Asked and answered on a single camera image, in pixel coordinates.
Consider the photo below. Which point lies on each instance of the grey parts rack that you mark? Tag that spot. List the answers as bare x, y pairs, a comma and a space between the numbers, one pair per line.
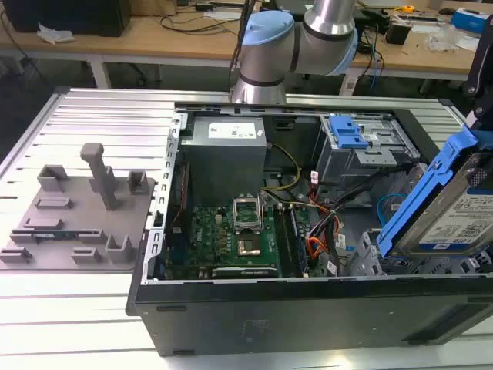
77, 216

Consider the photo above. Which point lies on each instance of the black graphics card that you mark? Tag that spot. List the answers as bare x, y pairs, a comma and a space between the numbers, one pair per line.
246, 272

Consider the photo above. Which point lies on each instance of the black RAM slot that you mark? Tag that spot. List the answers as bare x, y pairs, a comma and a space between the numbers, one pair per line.
283, 239

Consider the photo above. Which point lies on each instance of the wooden desk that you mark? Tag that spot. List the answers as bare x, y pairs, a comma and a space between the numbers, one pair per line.
416, 58
154, 42

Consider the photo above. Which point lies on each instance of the hard disk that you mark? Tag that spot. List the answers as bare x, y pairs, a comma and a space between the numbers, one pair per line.
450, 208

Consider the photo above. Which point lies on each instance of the blue cardboard box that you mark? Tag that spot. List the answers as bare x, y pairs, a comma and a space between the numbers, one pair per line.
470, 21

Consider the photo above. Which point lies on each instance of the white crumpled paper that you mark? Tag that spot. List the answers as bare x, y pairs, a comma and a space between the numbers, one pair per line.
54, 34

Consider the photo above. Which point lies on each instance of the grey power supply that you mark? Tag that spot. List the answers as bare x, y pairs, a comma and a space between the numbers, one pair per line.
223, 165

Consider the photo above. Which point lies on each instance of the black box on desk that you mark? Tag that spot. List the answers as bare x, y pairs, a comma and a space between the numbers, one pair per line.
69, 15

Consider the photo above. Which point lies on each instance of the metal drive cage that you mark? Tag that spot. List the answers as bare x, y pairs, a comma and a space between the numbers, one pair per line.
346, 162

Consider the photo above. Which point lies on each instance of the RAM stick on rack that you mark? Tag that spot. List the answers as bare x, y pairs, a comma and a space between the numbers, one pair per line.
58, 234

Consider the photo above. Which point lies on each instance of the blue empty drive carrier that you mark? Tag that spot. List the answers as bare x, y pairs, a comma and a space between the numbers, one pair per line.
348, 133

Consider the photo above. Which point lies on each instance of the clear plastic bag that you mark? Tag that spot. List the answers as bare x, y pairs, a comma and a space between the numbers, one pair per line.
441, 38

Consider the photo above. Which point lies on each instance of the installed RAM stick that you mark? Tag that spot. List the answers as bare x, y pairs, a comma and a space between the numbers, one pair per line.
299, 243

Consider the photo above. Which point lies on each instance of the metal disk bay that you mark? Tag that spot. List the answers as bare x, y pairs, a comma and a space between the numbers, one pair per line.
364, 258

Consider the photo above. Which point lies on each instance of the white hanging tag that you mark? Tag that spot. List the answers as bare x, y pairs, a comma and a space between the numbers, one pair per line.
348, 85

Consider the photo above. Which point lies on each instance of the black PC case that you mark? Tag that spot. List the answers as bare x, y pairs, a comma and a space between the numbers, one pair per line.
269, 320

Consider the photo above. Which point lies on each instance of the green motherboard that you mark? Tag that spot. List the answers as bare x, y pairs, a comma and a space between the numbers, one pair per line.
215, 235

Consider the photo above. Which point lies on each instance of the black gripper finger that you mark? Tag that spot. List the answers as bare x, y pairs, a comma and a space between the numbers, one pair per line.
477, 113

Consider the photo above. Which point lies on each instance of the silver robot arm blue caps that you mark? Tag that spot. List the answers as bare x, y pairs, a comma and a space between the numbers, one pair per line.
265, 58

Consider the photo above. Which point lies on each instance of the small black box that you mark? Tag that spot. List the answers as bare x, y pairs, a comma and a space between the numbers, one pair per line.
398, 31

